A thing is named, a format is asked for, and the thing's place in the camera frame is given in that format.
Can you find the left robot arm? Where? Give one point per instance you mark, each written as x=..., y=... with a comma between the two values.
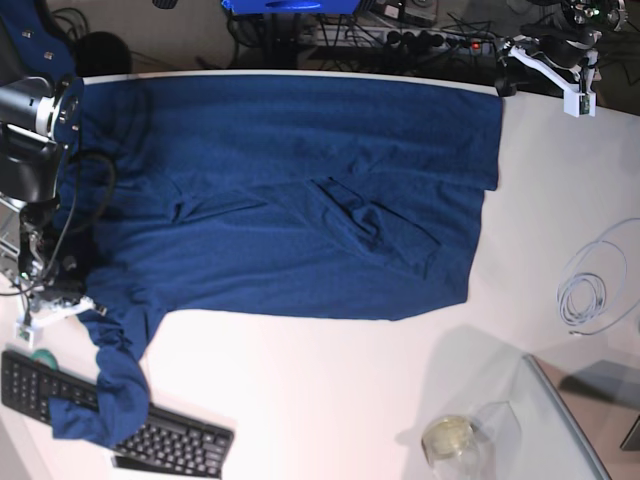
x=577, y=15

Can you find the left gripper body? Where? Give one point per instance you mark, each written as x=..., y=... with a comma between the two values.
x=568, y=49

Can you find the green tape roll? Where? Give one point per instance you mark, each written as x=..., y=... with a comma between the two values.
x=46, y=358

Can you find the blue box with hole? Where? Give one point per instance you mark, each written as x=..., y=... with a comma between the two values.
x=244, y=7

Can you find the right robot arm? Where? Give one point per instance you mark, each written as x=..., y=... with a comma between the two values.
x=41, y=96

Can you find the black computer keyboard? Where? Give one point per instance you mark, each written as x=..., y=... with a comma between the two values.
x=167, y=443

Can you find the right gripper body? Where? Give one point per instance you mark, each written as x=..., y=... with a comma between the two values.
x=65, y=292

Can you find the clear glass jar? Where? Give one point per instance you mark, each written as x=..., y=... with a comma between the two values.
x=452, y=449

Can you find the dark blue t-shirt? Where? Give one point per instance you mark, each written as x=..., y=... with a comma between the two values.
x=282, y=195

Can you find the white power strip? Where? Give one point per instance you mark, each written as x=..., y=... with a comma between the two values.
x=354, y=36

